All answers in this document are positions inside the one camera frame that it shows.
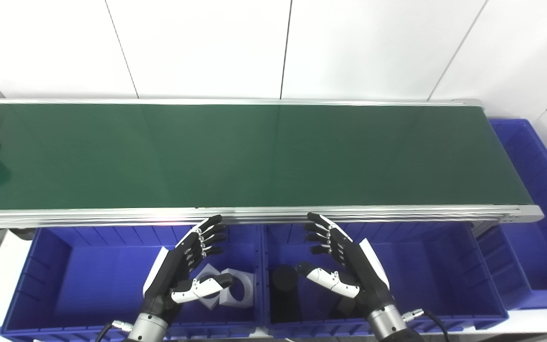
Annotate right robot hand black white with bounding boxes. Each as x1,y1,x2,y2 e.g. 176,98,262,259
296,212,394,318

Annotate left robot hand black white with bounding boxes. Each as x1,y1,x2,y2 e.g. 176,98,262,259
142,215,234,324

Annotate black cylinder-on-block part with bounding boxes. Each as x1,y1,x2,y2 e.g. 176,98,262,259
330,294,364,320
270,265,302,324

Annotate blue bin with black parts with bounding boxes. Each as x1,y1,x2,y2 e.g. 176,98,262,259
260,221,509,339

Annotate blue bin with white parts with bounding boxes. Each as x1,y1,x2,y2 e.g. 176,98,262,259
0,223,264,342

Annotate blue bin at conveyor end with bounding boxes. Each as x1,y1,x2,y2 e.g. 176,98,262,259
475,119,547,310

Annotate green conveyor belt aluminium frame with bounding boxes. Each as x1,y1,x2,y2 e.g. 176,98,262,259
0,98,545,228

